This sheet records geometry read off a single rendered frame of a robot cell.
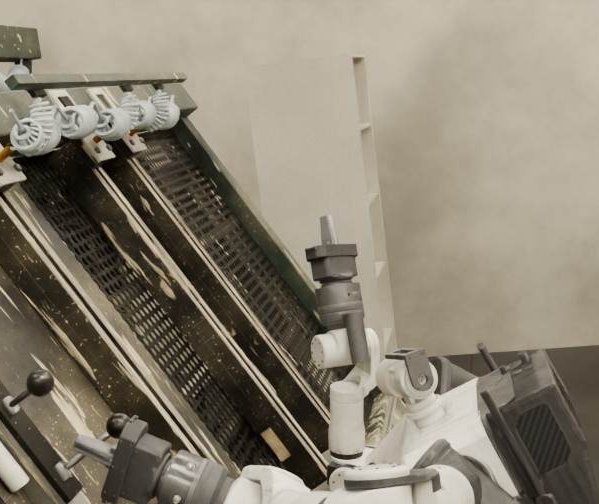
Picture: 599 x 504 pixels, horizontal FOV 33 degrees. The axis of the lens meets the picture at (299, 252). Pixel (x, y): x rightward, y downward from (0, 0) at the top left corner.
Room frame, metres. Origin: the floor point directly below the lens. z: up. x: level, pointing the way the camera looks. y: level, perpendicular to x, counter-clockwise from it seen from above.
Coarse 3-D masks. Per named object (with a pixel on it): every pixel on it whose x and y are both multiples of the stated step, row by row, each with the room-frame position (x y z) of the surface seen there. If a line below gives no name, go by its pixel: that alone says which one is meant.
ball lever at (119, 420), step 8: (112, 416) 1.42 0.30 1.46; (120, 416) 1.42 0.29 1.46; (112, 424) 1.41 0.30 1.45; (120, 424) 1.41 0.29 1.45; (112, 432) 1.41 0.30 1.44; (120, 432) 1.41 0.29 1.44; (104, 440) 1.41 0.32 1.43; (80, 456) 1.40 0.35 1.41; (56, 464) 1.38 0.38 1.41; (64, 464) 1.39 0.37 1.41; (72, 464) 1.39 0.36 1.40; (56, 472) 1.38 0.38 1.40; (64, 472) 1.38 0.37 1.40; (64, 480) 1.38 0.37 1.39
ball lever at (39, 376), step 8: (32, 376) 1.32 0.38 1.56; (40, 376) 1.32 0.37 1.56; (48, 376) 1.33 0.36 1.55; (32, 384) 1.32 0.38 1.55; (40, 384) 1.32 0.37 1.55; (48, 384) 1.32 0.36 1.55; (24, 392) 1.36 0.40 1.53; (32, 392) 1.32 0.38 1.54; (40, 392) 1.32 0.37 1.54; (48, 392) 1.33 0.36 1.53; (8, 400) 1.39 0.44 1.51; (16, 400) 1.37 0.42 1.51; (8, 408) 1.39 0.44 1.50; (16, 408) 1.39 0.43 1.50
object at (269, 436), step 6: (264, 432) 2.19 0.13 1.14; (270, 432) 2.18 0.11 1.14; (264, 438) 2.19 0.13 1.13; (270, 438) 2.18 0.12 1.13; (276, 438) 2.18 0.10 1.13; (270, 444) 2.18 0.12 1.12; (276, 444) 2.18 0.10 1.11; (282, 444) 2.18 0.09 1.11; (276, 450) 2.18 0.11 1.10; (282, 450) 2.18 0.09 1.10; (282, 456) 2.18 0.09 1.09; (288, 456) 2.18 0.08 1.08
